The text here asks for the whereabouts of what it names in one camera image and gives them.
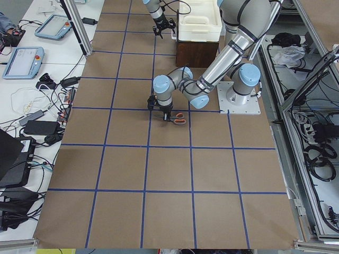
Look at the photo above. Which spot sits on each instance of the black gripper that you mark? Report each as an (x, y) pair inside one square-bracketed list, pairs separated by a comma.
[(166, 108), (162, 24)]

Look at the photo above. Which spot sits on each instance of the grey orange scissors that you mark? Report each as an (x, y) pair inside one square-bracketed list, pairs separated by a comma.
[(178, 119)]

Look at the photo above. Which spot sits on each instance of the wooden drawer with white handle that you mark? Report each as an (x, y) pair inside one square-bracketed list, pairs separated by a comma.
[(173, 36)]

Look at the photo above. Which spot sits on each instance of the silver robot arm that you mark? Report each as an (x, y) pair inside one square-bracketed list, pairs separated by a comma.
[(156, 11), (248, 22)]

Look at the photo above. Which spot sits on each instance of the dark wooden drawer cabinet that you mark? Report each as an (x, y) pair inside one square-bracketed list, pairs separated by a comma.
[(195, 54)]

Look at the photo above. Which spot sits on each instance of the upper blue teach pendant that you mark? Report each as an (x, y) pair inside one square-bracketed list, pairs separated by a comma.
[(54, 28)]

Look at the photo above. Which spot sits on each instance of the blue teach pendant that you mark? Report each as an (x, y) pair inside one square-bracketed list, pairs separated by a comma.
[(54, 28), (24, 63)]

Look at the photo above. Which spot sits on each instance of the black power adapter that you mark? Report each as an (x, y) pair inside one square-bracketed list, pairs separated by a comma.
[(34, 127)]

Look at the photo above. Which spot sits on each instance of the crumpled white cloth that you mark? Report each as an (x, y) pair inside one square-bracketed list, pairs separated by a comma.
[(289, 56)]

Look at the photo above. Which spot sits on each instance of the lower blue teach pendant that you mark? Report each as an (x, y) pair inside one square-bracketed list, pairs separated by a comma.
[(24, 63)]

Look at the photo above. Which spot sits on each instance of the black laptop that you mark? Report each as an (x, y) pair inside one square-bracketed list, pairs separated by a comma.
[(16, 155)]

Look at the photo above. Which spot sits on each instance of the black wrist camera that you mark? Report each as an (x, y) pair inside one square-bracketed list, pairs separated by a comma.
[(151, 102)]

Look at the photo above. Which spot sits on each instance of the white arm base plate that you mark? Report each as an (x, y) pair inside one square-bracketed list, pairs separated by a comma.
[(233, 103)]

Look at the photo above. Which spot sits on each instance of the aluminium frame post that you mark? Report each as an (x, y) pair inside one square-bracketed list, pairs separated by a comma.
[(74, 17)]

